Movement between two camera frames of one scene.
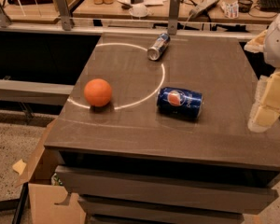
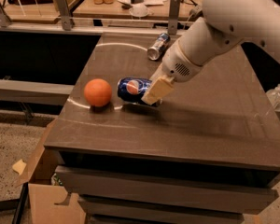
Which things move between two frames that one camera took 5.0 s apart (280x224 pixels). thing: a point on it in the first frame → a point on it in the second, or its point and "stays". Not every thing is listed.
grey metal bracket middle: x=63 y=10 stays
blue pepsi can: x=176 y=103 → x=133 y=89
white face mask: x=138 y=10 stays
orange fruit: x=97 y=92 stays
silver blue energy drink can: x=162 y=41 stays
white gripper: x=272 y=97 → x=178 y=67
